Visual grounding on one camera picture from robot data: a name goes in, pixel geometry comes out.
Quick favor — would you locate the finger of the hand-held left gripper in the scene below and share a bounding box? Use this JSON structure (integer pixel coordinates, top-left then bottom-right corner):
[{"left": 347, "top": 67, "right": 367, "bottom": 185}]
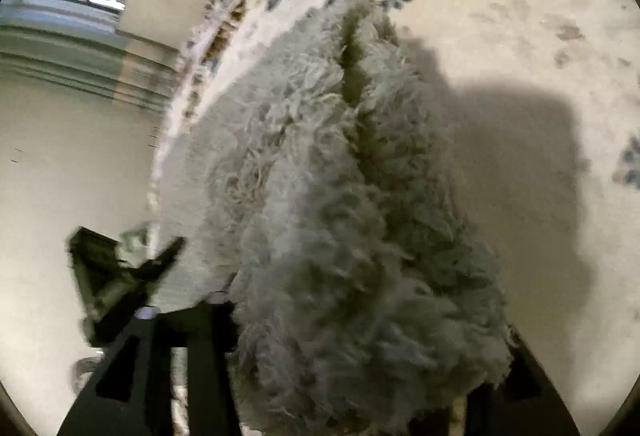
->
[{"left": 125, "top": 237, "right": 187, "bottom": 287}]

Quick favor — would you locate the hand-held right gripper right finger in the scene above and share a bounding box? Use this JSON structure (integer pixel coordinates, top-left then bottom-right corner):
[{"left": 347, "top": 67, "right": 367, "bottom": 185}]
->
[{"left": 466, "top": 327, "right": 582, "bottom": 436}]

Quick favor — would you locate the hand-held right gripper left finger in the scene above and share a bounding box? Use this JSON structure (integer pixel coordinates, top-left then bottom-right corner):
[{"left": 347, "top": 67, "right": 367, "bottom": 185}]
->
[{"left": 57, "top": 300, "right": 242, "bottom": 436}]

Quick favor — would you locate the grey fluffy blanket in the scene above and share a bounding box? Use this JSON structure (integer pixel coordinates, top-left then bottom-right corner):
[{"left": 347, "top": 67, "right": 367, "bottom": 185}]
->
[{"left": 150, "top": 0, "right": 514, "bottom": 436}]

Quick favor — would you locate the green striped curtain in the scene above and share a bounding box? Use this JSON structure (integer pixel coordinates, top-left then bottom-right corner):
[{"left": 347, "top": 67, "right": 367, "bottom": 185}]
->
[{"left": 0, "top": 0, "right": 182, "bottom": 113}]

